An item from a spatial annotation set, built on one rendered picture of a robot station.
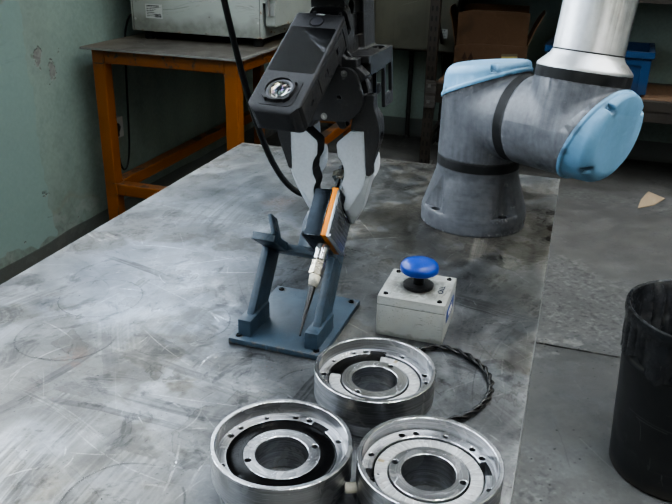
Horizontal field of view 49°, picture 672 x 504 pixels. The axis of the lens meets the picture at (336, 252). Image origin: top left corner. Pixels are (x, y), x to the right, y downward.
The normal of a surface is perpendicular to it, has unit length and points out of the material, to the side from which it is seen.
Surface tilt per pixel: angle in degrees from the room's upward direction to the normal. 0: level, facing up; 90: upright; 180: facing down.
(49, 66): 90
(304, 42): 33
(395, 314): 90
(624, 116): 97
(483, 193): 72
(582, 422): 0
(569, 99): 82
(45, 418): 0
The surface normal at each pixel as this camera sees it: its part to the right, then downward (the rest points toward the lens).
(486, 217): 0.11, 0.11
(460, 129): -0.70, 0.31
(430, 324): -0.31, 0.37
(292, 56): -0.19, -0.57
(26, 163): 0.95, 0.14
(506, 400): 0.03, -0.91
